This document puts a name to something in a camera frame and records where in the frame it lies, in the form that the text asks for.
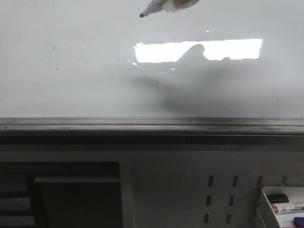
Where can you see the red capped whiteboard marker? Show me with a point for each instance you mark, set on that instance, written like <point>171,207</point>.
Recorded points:
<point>288,208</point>

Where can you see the blue capped whiteboard marker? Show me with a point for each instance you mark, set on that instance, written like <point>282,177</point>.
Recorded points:
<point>299,222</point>

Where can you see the white pegboard panel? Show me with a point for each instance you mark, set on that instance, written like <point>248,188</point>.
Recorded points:
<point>202,189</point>

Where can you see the white marker tray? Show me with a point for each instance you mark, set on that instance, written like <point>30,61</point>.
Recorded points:
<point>266,218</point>

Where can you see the white whiteboard with grey frame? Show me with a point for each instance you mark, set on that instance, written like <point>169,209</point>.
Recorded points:
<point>218,68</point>

